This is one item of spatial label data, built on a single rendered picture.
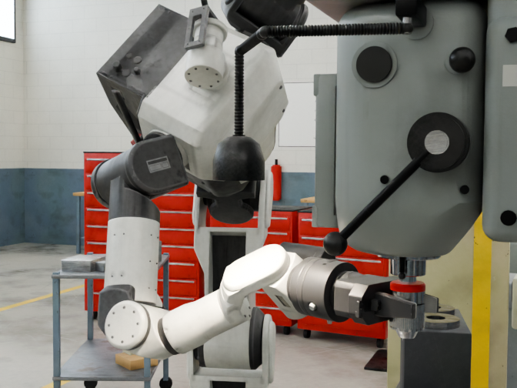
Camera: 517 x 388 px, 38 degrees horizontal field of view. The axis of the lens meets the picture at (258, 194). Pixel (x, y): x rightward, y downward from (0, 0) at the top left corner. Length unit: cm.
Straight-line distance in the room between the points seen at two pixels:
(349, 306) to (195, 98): 54
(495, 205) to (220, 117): 62
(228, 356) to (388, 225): 85
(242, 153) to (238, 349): 79
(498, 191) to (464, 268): 188
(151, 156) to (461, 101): 60
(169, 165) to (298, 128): 917
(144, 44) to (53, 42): 1091
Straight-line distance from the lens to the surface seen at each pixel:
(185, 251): 624
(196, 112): 136
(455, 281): 278
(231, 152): 100
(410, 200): 93
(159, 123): 138
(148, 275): 128
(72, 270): 400
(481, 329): 280
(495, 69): 90
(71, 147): 1208
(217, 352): 172
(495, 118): 89
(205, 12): 133
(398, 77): 93
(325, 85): 103
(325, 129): 103
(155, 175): 131
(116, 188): 132
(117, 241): 129
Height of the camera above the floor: 144
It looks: 3 degrees down
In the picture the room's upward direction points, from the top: straight up
